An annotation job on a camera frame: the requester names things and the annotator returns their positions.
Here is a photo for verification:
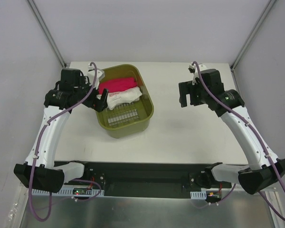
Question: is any white cable duct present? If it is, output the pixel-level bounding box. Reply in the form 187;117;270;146
190;190;207;200
30;186;105;197

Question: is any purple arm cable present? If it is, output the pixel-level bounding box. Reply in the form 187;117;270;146
28;62;102;222
191;61;285;222

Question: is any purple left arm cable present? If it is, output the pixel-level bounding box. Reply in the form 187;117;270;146
28;62;102;222

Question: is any rolled pink t shirt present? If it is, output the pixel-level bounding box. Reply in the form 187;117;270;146
99;77;137;94

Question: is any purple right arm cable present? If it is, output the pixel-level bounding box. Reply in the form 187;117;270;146
191;61;285;222

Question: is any left white cable duct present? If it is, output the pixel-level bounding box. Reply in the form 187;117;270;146
30;186;105;197

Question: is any olive green plastic basket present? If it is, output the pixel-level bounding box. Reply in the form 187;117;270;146
96;64;154;139

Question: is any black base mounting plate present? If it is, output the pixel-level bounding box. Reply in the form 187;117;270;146
54;160;238;200

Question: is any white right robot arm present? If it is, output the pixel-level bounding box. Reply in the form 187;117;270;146
179;66;285;195

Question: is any left aluminium frame post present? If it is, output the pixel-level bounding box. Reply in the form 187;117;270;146
26;0;67;68

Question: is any right white cable duct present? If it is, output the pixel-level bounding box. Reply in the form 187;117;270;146
190;190;207;200

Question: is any white t shirt red print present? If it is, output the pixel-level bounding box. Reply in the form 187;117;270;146
107;87;143;110

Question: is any aluminium frame post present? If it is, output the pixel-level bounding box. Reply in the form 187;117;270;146
230;0;278;72
26;0;67;68

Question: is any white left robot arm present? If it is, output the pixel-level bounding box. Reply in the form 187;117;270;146
14;66;108;193

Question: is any right aluminium frame post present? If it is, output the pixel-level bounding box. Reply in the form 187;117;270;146
230;0;278;72

